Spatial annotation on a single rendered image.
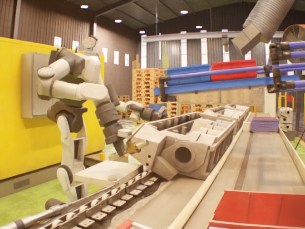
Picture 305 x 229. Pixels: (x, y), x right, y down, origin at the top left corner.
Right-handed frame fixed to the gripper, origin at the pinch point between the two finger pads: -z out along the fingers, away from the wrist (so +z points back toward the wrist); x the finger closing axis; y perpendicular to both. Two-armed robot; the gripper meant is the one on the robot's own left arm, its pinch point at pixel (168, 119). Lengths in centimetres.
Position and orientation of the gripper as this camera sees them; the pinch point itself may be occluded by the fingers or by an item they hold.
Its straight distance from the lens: 165.7
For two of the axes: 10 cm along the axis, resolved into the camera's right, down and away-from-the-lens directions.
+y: 1.5, -9.8, -1.4
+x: -4.1, 0.7, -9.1
